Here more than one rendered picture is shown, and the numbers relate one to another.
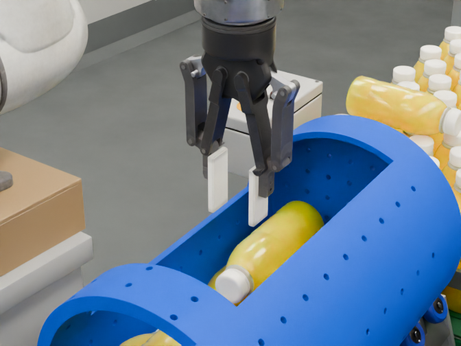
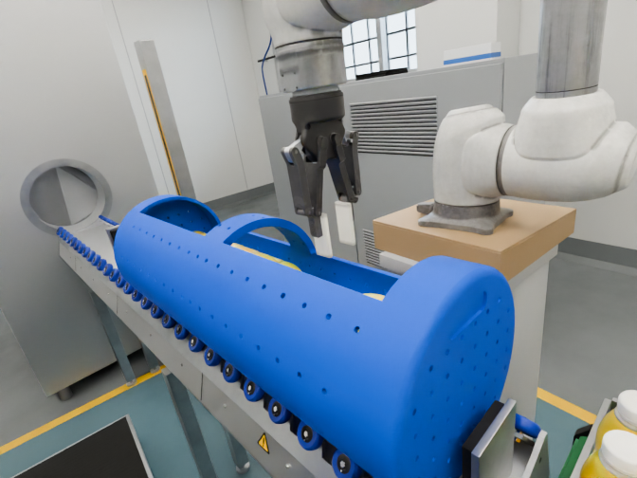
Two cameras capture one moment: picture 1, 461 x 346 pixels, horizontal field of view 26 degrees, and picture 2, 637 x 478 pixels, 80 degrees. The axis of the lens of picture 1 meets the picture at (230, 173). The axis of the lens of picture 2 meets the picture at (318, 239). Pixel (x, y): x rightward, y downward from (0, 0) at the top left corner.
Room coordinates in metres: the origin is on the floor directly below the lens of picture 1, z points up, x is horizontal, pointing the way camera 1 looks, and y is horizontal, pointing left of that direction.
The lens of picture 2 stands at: (1.08, -0.55, 1.44)
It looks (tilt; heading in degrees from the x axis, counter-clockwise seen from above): 21 degrees down; 106
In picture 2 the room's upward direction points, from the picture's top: 9 degrees counter-clockwise
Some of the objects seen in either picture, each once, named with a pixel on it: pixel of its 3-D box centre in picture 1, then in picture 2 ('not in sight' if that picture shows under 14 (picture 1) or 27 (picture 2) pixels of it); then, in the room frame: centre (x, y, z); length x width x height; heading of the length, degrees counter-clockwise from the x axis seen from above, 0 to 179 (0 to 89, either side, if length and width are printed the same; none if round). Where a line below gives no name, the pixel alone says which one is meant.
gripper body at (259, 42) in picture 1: (238, 55); (319, 126); (0.95, -0.01, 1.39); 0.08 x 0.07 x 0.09; 57
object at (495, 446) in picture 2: not in sight; (487, 459); (1.15, -0.19, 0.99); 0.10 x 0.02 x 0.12; 57
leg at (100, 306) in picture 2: not in sight; (114, 339); (-0.59, 0.87, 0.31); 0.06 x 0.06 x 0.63; 57
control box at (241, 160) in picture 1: (266, 122); not in sight; (1.48, -0.06, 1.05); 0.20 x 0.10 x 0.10; 147
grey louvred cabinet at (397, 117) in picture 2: not in sight; (374, 184); (0.77, 2.23, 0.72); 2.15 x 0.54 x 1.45; 141
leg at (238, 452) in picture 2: not in sight; (226, 412); (0.31, 0.45, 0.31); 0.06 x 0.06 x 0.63; 57
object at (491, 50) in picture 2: not in sight; (471, 54); (1.36, 1.70, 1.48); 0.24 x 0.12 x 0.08; 149
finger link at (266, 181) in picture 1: (273, 176); (310, 222); (0.92, -0.05, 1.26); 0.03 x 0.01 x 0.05; 57
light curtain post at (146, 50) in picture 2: not in sight; (199, 243); (0.08, 0.90, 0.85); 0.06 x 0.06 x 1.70; 57
